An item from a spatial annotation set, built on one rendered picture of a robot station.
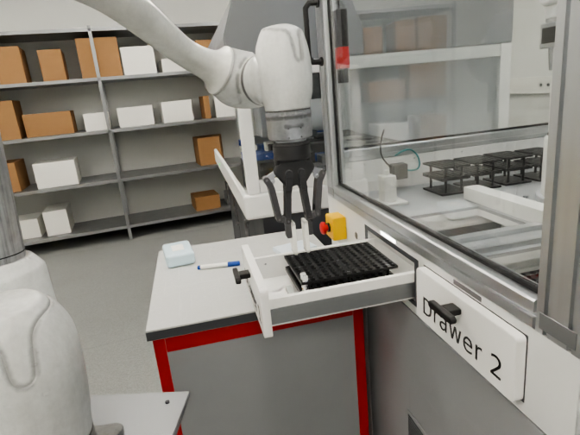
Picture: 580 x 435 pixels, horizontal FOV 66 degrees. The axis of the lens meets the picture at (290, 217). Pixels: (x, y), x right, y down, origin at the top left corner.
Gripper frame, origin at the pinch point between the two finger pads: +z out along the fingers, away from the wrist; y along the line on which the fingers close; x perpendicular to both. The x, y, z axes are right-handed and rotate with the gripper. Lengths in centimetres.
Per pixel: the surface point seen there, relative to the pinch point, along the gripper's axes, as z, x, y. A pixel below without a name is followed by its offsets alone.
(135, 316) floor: 100, 187, -70
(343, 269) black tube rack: 9.7, 0.8, 9.4
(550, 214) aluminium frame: -11.9, -41.8, 23.1
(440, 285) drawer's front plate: 7.0, -19.5, 21.2
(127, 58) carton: -71, 373, -64
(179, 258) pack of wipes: 21, 58, -29
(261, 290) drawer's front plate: 7.1, -7.7, -10.3
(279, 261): 12.1, 18.0, -1.9
